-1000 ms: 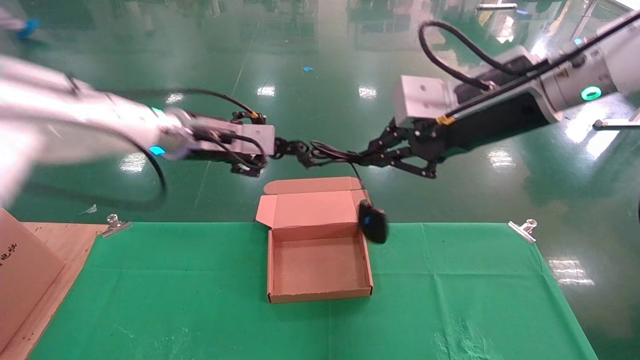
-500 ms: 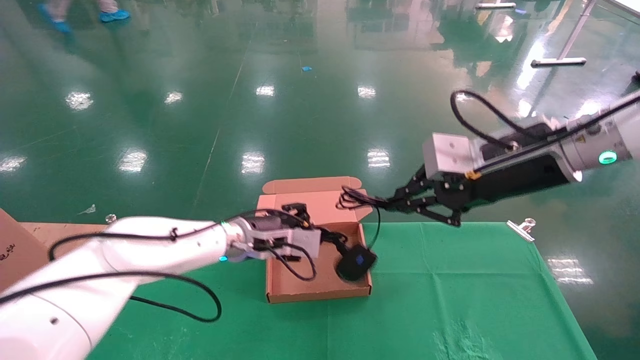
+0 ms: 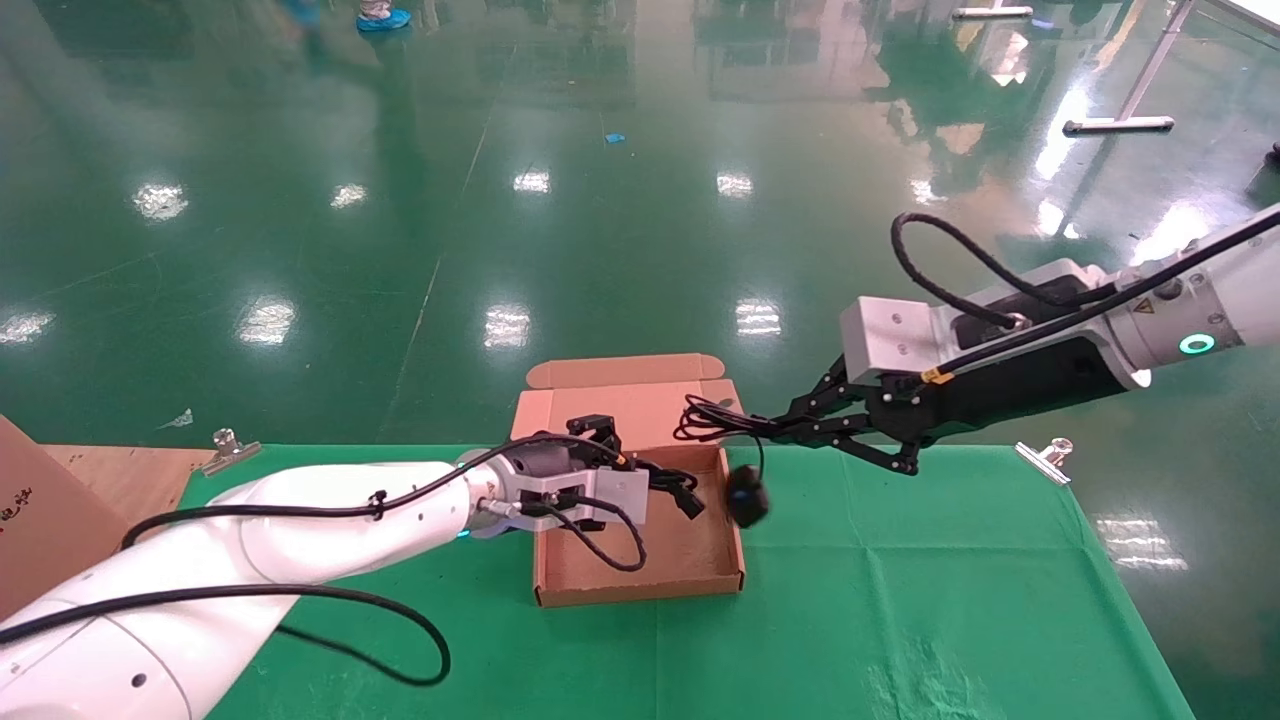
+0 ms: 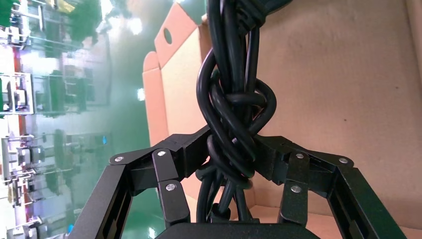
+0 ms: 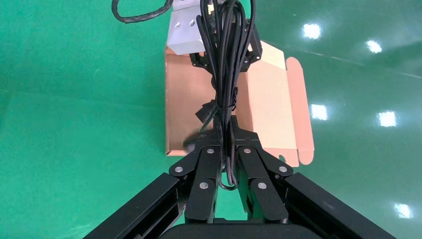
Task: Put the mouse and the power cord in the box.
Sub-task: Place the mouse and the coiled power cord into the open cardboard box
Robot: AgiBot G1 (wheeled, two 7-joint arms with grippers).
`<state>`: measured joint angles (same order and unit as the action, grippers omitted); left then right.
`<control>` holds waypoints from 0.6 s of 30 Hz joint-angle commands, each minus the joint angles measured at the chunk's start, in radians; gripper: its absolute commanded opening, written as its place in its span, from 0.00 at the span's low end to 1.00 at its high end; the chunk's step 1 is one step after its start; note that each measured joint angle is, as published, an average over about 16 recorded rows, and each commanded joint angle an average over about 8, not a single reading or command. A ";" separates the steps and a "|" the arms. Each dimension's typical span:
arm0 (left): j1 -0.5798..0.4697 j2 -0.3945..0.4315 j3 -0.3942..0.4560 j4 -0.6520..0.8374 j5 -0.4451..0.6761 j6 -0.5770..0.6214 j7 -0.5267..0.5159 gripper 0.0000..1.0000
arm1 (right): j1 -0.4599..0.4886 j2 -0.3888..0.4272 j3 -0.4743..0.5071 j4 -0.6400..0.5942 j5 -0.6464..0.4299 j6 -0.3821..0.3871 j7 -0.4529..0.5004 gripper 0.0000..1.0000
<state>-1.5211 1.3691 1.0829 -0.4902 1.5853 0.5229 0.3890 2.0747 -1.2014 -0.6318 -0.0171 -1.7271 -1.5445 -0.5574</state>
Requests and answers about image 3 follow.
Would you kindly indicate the open cardboard mailer box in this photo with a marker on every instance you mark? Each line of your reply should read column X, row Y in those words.
column 690, row 560

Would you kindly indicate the green table cloth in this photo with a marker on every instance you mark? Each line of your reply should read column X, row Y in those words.
column 900, row 600

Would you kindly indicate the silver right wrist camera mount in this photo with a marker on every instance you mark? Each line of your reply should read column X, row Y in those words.
column 890, row 335

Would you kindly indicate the white table foot bar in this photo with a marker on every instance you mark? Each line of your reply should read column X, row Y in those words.
column 990, row 12

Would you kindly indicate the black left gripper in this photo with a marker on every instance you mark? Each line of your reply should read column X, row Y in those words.
column 555, row 458

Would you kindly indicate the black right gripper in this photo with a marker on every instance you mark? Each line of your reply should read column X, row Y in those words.
column 1020, row 390

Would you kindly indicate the small white floor scrap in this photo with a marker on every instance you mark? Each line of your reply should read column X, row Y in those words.
column 178, row 420

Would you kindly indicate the white table leg with foot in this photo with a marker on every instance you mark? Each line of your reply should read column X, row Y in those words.
column 1140, row 90

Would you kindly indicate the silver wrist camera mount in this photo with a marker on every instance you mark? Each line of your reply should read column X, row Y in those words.
column 610, row 490
column 890, row 335

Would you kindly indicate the large brown cardboard sheet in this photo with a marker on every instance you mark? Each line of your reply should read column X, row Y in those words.
column 50, row 520

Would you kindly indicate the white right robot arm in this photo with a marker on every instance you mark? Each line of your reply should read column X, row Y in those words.
column 1240, row 290

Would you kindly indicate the blue shoe cover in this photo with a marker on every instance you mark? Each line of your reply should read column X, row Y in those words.
column 383, row 18

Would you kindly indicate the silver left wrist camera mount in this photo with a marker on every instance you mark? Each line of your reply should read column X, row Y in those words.
column 610, row 490

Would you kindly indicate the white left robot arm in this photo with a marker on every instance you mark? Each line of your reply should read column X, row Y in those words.
column 330, row 535

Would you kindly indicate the silver metal binder clip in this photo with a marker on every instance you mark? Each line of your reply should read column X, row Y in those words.
column 228, row 452
column 1045, row 460

